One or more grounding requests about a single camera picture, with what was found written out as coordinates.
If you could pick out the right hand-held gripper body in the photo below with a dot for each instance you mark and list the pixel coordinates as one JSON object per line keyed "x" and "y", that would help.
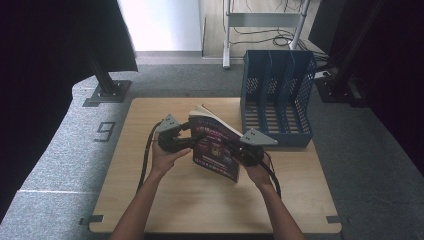
{"x": 251, "y": 150}

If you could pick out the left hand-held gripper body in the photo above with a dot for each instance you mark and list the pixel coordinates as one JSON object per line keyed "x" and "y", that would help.
{"x": 170, "y": 138}

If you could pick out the purple book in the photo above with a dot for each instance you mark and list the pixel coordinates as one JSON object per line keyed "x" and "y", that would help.
{"x": 213, "y": 146}

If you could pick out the person's left hand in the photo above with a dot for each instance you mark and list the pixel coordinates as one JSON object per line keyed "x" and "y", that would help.
{"x": 163, "y": 163}

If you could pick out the person's right hand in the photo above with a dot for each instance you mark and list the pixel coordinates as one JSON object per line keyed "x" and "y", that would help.
{"x": 260, "y": 175}

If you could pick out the blue file rack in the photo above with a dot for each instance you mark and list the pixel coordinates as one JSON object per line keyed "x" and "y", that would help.
{"x": 276, "y": 133}

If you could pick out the black metal stand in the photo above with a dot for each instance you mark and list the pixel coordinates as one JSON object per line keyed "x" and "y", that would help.
{"x": 336, "y": 90}
{"x": 110, "y": 90}

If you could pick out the white power strip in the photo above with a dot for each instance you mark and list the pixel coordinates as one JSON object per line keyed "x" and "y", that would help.
{"x": 322, "y": 74}

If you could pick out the white panel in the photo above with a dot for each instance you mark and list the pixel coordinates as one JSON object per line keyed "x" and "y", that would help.
{"x": 160, "y": 25}

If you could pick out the black curtain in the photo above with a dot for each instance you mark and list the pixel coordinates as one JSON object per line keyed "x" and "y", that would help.
{"x": 40, "y": 83}
{"x": 393, "y": 66}

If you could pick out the white metal frame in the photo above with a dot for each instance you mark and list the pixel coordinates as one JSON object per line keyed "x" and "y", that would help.
{"x": 256, "y": 19}

